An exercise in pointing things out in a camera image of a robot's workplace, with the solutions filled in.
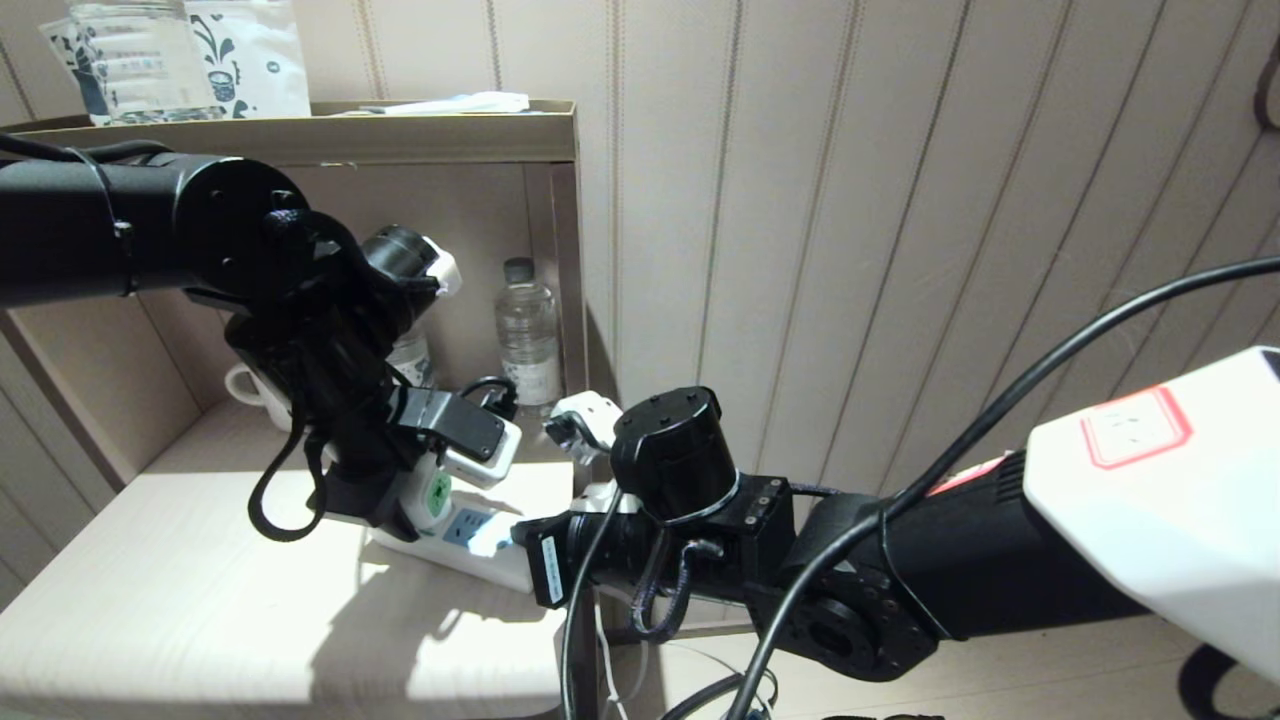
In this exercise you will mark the small water bottle black cap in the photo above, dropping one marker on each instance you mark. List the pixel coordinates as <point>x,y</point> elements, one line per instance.
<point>412,355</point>
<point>528,340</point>

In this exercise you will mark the white printed bag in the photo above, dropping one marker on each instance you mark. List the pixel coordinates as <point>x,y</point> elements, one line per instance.
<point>70,55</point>
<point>265,65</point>

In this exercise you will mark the flat white paper packet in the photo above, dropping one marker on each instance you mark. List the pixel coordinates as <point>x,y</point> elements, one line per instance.
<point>470,102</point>

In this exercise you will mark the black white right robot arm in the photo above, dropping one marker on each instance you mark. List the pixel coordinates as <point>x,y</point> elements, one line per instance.
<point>950,560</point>

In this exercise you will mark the large clear water bottle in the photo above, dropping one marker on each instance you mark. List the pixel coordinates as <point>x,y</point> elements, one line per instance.
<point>145,65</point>

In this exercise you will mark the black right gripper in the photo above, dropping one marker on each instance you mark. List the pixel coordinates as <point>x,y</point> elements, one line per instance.
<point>590,550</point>

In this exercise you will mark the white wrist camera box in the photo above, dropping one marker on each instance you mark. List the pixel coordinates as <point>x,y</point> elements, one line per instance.
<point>590,415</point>
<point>480,445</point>

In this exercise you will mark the white ribbed mug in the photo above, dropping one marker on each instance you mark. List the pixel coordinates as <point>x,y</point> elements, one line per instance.
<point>250,385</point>

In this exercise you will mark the green mosquito repellent plug-in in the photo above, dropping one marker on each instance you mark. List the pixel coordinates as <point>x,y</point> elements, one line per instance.
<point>432,495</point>

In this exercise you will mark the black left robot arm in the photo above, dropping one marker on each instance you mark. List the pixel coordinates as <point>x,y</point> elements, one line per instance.
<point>100,225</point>

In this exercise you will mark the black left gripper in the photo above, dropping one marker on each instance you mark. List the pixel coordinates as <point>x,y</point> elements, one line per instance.
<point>370,480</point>

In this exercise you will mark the white power strip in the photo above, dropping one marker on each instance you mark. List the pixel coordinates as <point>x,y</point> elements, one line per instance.
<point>480,548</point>

